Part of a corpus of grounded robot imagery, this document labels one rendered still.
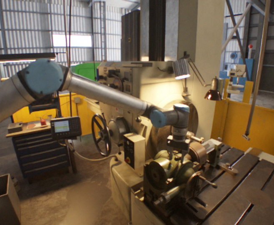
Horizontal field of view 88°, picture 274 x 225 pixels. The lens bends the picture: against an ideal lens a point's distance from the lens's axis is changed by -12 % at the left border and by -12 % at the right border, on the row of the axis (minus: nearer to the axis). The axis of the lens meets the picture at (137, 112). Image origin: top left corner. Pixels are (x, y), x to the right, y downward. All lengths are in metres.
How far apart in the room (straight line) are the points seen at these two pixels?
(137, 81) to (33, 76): 0.78
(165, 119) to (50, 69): 0.54
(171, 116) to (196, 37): 1.01
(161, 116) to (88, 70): 4.61
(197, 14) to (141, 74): 0.82
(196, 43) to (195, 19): 0.22
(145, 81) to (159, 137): 0.45
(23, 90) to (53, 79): 0.10
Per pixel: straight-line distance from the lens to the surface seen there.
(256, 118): 3.30
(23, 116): 3.86
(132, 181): 1.95
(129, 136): 1.24
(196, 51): 1.65
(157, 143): 1.30
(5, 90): 0.62
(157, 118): 0.80
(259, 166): 1.85
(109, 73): 1.43
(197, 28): 1.68
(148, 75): 1.22
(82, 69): 5.22
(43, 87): 0.58
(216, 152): 1.57
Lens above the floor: 1.89
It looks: 18 degrees down
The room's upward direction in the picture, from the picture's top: straight up
